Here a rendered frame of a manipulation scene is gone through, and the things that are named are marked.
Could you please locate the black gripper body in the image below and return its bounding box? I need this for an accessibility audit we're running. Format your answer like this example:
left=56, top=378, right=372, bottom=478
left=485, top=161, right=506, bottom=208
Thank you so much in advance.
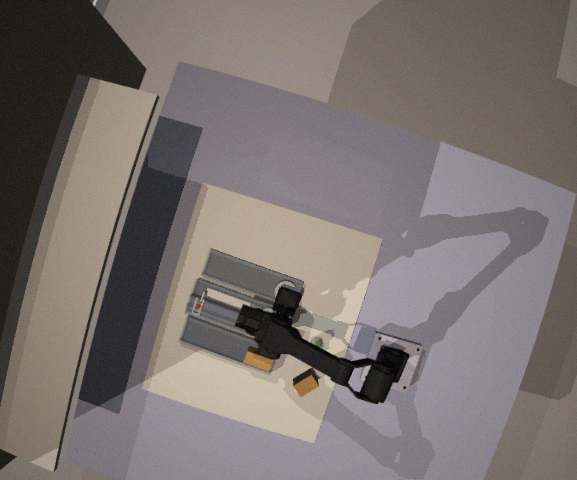
left=258, top=287, right=302, bottom=360

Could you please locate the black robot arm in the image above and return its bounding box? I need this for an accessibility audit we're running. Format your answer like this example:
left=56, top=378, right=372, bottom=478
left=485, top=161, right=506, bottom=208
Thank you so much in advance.
left=235, top=304, right=410, bottom=404

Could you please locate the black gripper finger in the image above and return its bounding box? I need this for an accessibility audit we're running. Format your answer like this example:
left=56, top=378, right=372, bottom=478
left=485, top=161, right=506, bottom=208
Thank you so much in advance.
left=272, top=301, right=296, bottom=317

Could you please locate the grey cylinder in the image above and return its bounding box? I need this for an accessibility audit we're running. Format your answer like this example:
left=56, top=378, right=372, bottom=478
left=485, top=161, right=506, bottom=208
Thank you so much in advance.
left=275, top=280, right=297, bottom=297

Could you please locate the tan rectangular block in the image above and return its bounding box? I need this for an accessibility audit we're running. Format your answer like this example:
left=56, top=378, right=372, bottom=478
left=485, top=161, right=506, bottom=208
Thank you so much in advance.
left=243, top=346, right=273, bottom=372
left=293, top=368, right=319, bottom=398

